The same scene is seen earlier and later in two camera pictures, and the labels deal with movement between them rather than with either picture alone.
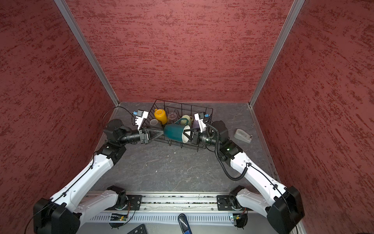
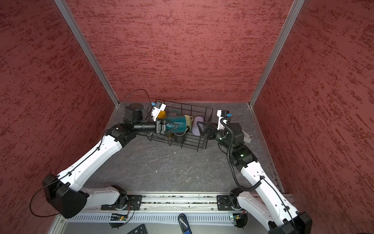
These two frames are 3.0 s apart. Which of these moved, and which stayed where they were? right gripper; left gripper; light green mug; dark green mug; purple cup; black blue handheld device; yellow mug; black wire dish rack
Moved: right gripper; left gripper; dark green mug
Stayed: light green mug; black wire dish rack; black blue handheld device; purple cup; yellow mug
